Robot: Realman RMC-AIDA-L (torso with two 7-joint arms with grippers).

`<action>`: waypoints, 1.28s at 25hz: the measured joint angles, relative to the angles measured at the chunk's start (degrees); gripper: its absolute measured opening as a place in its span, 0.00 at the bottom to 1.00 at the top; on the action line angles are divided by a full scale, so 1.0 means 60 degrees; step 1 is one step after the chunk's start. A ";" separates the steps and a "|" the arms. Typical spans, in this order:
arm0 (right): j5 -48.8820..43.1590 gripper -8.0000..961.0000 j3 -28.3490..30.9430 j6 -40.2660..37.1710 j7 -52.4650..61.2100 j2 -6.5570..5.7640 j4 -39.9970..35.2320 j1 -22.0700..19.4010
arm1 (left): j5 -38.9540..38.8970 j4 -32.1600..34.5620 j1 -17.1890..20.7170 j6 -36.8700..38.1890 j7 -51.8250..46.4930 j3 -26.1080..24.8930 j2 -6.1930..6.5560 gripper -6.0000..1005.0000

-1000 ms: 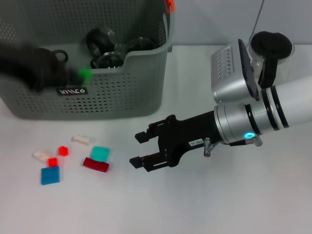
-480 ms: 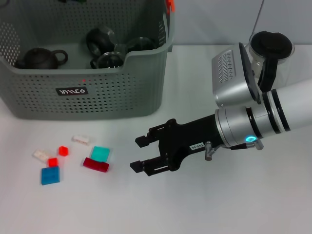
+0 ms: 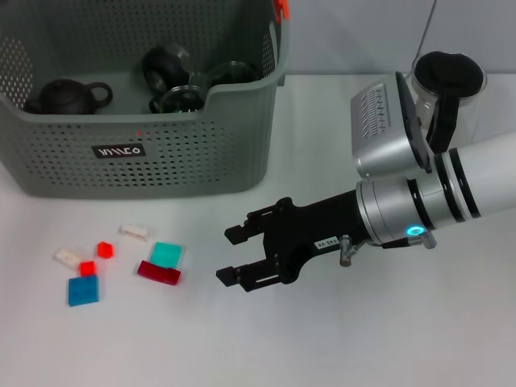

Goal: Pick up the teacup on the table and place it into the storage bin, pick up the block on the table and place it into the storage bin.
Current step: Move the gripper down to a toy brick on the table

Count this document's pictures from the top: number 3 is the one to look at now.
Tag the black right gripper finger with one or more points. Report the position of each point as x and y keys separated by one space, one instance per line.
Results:
x=230 y=276
x=238 y=234

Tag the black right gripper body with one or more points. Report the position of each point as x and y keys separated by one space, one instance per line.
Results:
x=322 y=225

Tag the small red brick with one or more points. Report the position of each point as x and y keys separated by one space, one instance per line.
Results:
x=105 y=250
x=87 y=268

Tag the glass teacup with black base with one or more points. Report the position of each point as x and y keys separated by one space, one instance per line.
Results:
x=234 y=74
x=163 y=66
x=179 y=101

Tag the blue building brick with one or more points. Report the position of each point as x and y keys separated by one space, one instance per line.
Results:
x=83 y=291

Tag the white building brick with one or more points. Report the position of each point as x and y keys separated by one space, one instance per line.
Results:
x=135 y=231
x=69 y=257

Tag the grey-green perforated storage bin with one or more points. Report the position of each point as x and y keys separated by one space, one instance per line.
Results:
x=161 y=161

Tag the teal building brick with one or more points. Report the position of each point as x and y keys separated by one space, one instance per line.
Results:
x=166 y=254

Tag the dark red brick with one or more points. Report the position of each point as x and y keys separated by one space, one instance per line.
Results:
x=158 y=273

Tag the dark clay teapot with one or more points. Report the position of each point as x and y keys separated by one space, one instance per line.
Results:
x=64 y=98

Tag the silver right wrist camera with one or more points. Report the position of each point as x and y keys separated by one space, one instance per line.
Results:
x=383 y=141

